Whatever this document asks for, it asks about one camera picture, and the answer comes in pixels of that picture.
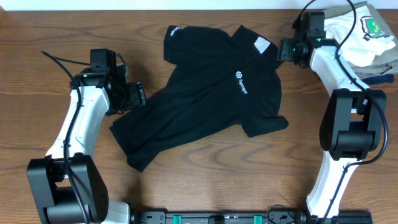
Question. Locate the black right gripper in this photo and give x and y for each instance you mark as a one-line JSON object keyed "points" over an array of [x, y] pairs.
{"points": [[285, 45]]}

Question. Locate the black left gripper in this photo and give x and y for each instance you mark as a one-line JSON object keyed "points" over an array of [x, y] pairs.
{"points": [[137, 95]]}

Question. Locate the black polo shirt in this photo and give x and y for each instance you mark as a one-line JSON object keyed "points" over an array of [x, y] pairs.
{"points": [[219, 80]]}

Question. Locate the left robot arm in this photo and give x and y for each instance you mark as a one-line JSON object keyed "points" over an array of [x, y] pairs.
{"points": [[66, 184]]}

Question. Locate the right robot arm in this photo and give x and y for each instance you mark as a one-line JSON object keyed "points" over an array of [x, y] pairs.
{"points": [[353, 125]]}

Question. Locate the grey folded garment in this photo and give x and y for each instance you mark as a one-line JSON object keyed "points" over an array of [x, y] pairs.
{"points": [[386, 64]]}

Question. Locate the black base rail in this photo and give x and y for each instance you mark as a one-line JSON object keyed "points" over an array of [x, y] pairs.
{"points": [[274, 215]]}

